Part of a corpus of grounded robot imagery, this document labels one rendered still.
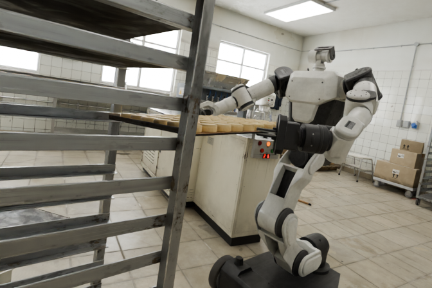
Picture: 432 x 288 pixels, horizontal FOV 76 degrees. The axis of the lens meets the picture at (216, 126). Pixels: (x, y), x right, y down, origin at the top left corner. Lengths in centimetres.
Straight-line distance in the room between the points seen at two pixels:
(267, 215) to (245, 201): 76
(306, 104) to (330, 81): 15
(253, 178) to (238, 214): 28
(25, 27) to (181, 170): 38
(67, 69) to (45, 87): 481
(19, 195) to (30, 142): 9
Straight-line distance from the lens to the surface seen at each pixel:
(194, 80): 60
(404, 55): 620
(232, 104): 145
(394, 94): 610
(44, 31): 53
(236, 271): 164
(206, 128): 71
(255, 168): 209
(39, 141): 54
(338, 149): 91
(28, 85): 53
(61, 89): 53
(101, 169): 104
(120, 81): 101
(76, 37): 54
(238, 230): 221
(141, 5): 59
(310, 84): 141
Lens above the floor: 107
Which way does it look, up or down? 5 degrees down
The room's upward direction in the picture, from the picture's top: 9 degrees clockwise
